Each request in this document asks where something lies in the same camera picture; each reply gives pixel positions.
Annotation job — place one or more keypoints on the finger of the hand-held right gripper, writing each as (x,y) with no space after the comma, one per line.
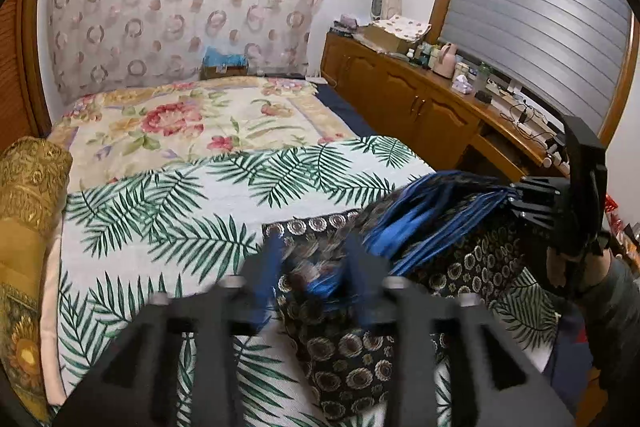
(542,187)
(540,216)

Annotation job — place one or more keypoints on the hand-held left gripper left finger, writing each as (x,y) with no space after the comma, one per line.
(267,279)

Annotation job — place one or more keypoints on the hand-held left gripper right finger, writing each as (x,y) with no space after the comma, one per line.
(361,279)

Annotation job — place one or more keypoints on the circle-patterned blue-trimmed garment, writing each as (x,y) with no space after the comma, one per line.
(465,267)

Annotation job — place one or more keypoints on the person's right forearm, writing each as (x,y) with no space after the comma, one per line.
(612,302)

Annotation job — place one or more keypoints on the person's right hand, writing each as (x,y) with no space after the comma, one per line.
(556,269)

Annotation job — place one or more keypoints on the red snack packets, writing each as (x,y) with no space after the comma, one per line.
(622,227)

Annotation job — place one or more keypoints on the white power strip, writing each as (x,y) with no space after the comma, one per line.
(530,107)

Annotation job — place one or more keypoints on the small black box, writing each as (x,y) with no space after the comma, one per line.
(483,97)

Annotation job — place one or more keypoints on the palm leaf print sheet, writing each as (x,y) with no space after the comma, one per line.
(165,227)

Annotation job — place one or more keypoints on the clear glass jar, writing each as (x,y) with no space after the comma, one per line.
(482,77)

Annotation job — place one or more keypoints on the purple tissue pack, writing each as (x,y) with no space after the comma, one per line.
(462,84)

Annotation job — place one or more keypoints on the pink kettle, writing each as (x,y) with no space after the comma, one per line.
(445,62)

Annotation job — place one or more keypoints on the wooden sideboard cabinet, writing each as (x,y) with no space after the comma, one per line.
(400,92)

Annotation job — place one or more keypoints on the floral blanket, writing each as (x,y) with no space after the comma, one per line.
(200,122)

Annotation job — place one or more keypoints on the navy bed sheet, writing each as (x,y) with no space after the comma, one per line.
(345,107)

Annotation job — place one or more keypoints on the window with grey blind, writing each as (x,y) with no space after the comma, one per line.
(525,7)

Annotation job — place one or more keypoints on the floral cloth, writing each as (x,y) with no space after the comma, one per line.
(405,27)

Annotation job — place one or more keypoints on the cardboard box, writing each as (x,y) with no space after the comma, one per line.
(385,39)

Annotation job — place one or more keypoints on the blue box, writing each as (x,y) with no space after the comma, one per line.
(225,62)

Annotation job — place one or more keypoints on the golden patterned pillow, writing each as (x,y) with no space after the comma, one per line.
(30,207)

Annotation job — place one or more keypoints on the small purple bag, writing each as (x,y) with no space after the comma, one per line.
(348,23)

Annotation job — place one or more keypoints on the wooden wardrobe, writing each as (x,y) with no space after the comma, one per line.
(15,82)

